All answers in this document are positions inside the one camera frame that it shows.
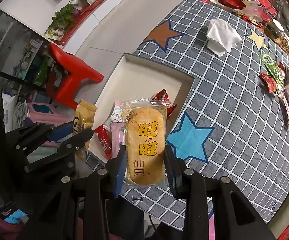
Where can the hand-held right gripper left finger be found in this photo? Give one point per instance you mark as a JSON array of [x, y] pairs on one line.
[[119, 172]]

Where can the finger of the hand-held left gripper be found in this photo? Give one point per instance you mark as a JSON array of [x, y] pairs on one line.
[[77, 141], [59, 133]]

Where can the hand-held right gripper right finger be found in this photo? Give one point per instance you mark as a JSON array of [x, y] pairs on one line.
[[173, 180]]

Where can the gold snack packet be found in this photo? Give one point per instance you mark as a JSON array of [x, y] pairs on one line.
[[84, 122]]

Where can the plain pink snack packet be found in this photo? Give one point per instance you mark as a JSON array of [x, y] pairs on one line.
[[115, 140]]

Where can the yellow rice cracker packet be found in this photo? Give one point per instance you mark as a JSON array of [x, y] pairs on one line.
[[144, 142]]

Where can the pink white snack packet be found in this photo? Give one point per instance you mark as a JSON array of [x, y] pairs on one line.
[[117, 115]]

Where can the white cardboard box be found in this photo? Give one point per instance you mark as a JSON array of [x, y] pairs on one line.
[[139, 80]]

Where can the person's left hand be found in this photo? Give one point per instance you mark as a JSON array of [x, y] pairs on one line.
[[14, 216]]

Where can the pink storage box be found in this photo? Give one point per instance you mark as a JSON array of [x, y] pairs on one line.
[[59, 117]]

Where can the red plastic stool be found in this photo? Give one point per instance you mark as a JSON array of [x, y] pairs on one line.
[[72, 72]]

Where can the grey checked star blanket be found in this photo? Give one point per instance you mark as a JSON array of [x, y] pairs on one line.
[[234, 130]]

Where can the dark red snack packet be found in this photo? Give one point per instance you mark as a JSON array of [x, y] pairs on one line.
[[162, 99]]

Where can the green potted plant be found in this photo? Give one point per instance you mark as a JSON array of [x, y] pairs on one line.
[[63, 17]]

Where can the beige sofa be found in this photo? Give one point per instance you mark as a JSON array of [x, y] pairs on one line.
[[284, 217]]

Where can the light pink bar packet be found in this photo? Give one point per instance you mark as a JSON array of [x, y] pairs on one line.
[[287, 112]]

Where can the red candy packet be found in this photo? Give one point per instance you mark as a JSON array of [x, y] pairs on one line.
[[268, 82]]

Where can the green snack packet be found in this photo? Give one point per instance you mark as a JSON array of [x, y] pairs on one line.
[[272, 66]]

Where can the white tissue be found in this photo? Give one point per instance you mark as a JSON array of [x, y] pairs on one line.
[[222, 36]]

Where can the glass jar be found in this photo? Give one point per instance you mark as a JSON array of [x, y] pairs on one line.
[[275, 30]]

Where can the red bowl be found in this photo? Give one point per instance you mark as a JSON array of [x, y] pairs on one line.
[[229, 0]]

